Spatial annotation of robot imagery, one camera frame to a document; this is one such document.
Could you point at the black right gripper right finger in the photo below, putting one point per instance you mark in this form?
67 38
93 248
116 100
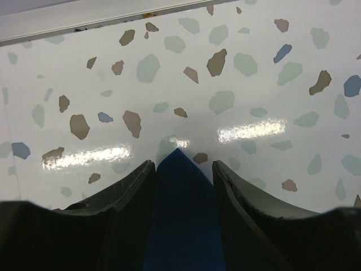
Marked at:
258 230

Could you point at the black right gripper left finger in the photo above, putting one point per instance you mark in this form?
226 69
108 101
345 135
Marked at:
109 230

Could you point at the navy blue t-shirt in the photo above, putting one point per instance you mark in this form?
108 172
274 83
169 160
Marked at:
185 232

